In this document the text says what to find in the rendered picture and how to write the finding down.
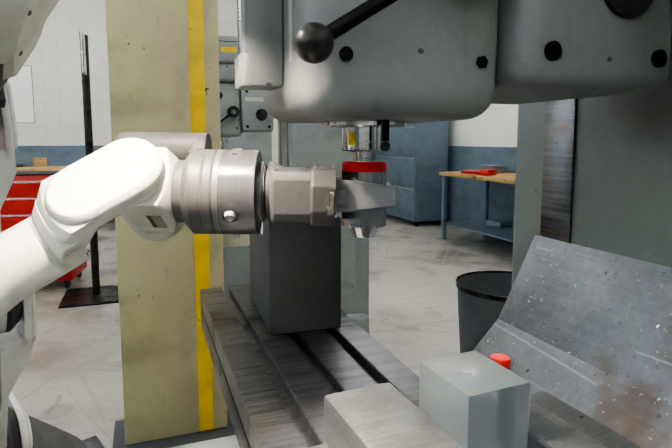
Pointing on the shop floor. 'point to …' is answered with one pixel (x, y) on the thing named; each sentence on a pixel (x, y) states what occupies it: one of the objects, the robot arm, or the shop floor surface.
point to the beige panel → (144, 414)
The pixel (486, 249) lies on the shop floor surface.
